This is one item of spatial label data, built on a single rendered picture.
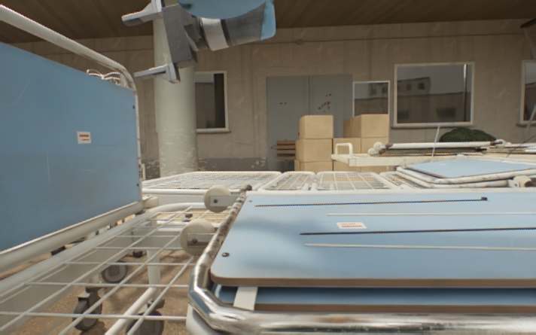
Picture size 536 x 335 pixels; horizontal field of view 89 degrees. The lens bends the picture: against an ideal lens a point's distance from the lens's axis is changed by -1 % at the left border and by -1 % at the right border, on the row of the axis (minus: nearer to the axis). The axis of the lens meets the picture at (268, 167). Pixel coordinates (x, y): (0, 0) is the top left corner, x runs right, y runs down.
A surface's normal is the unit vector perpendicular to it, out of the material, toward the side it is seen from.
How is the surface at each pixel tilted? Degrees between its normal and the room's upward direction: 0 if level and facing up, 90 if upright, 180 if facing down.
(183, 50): 90
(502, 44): 90
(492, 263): 5
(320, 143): 90
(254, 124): 90
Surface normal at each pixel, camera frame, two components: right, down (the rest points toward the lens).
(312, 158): 0.09, 0.07
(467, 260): -0.03, -0.99
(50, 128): 1.00, -0.01
